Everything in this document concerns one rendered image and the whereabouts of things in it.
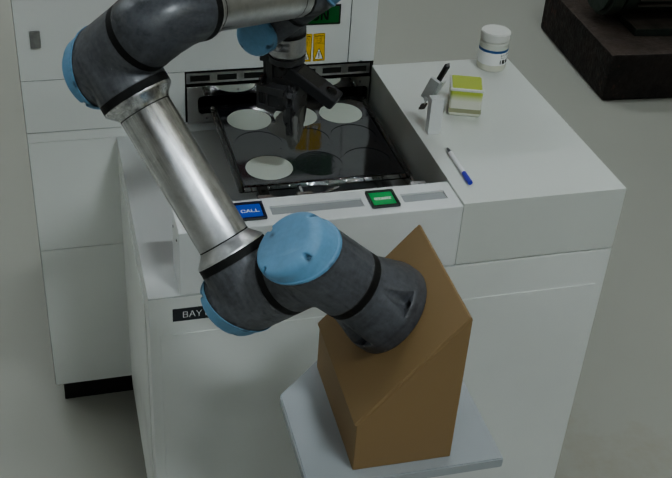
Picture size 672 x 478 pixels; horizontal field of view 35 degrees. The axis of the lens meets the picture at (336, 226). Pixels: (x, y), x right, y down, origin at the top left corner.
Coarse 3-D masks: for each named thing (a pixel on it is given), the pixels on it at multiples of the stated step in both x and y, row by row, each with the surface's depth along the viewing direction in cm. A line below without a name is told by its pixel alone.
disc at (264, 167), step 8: (256, 160) 225; (264, 160) 225; (272, 160) 225; (280, 160) 225; (248, 168) 222; (256, 168) 222; (264, 168) 222; (272, 168) 222; (280, 168) 223; (288, 168) 223; (256, 176) 219; (264, 176) 220; (272, 176) 220; (280, 176) 220
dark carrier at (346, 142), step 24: (360, 120) 243; (240, 144) 230; (264, 144) 231; (312, 144) 232; (336, 144) 233; (360, 144) 233; (384, 144) 234; (240, 168) 222; (312, 168) 224; (336, 168) 224; (360, 168) 225; (384, 168) 225
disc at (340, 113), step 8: (336, 104) 249; (344, 104) 249; (320, 112) 245; (328, 112) 245; (336, 112) 245; (344, 112) 245; (352, 112) 246; (360, 112) 246; (328, 120) 242; (336, 120) 242; (344, 120) 242; (352, 120) 242
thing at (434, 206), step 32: (352, 192) 205; (416, 192) 206; (448, 192) 207; (256, 224) 194; (352, 224) 199; (384, 224) 201; (416, 224) 203; (448, 224) 205; (192, 256) 193; (384, 256) 205; (448, 256) 209; (192, 288) 197
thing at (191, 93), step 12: (192, 84) 243; (204, 84) 244; (216, 84) 244; (228, 84) 244; (240, 84) 245; (252, 84) 246; (336, 84) 252; (348, 84) 253; (360, 84) 253; (192, 96) 244; (192, 108) 245; (192, 120) 247; (204, 120) 248
